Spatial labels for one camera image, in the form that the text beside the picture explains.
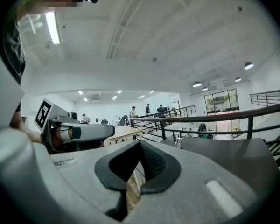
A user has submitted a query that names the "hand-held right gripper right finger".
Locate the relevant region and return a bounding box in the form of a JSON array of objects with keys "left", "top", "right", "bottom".
[{"left": 127, "top": 140, "right": 280, "bottom": 224}]

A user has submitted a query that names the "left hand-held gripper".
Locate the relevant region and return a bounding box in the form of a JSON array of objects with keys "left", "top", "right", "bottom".
[{"left": 34, "top": 98, "right": 116, "bottom": 154}]

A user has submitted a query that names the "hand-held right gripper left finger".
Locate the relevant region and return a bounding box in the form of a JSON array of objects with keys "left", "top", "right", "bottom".
[{"left": 34, "top": 140, "right": 142, "bottom": 221}]

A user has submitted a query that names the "person's left forearm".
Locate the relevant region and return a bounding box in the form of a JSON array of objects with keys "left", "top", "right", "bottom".
[{"left": 9, "top": 112, "right": 43, "bottom": 147}]

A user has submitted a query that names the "person's left hand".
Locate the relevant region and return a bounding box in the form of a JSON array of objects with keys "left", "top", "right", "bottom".
[{"left": 50, "top": 128, "right": 73, "bottom": 149}]

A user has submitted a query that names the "light wooden table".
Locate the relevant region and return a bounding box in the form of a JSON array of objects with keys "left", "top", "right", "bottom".
[{"left": 109, "top": 125, "right": 143, "bottom": 145}]

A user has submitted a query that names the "dark grey table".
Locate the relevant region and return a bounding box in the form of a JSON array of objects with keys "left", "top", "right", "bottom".
[{"left": 161, "top": 136, "right": 276, "bottom": 172}]

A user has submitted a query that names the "clothes rack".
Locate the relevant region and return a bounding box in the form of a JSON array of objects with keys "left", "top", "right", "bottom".
[{"left": 198, "top": 123, "right": 207, "bottom": 139}]

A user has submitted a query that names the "black metal railing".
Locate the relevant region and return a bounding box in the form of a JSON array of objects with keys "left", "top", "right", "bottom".
[
  {"left": 130, "top": 105, "right": 196, "bottom": 126},
  {"left": 130, "top": 101, "right": 280, "bottom": 168},
  {"left": 249, "top": 89, "right": 280, "bottom": 107}
]

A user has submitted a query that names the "glass entrance door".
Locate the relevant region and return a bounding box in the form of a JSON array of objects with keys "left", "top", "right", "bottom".
[{"left": 204, "top": 88, "right": 240, "bottom": 135}]

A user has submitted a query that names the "long ceiling tube light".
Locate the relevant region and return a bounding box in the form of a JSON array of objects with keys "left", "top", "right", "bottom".
[{"left": 45, "top": 12, "right": 61, "bottom": 44}]

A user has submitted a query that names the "person's black clothing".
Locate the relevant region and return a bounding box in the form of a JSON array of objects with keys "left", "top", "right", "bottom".
[{"left": 2, "top": 15, "right": 26, "bottom": 86}]

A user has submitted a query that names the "person's head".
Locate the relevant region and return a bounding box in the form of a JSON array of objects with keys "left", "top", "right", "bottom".
[{"left": 16, "top": 0, "right": 84, "bottom": 24}]

